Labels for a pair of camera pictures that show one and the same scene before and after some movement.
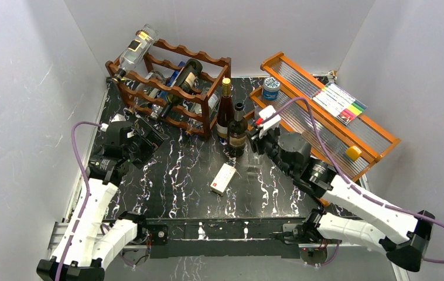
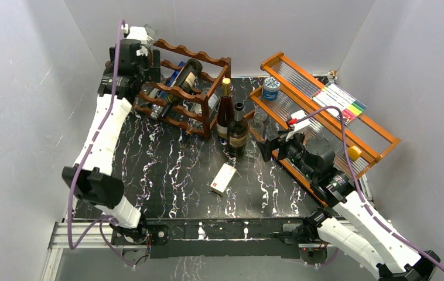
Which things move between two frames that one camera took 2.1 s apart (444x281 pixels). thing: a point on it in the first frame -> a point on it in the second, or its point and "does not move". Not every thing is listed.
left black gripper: x=152 y=142 -> x=152 y=74
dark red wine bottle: x=225 y=111 does not move
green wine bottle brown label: x=237 y=132 does not move
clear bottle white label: x=193 y=123 does not move
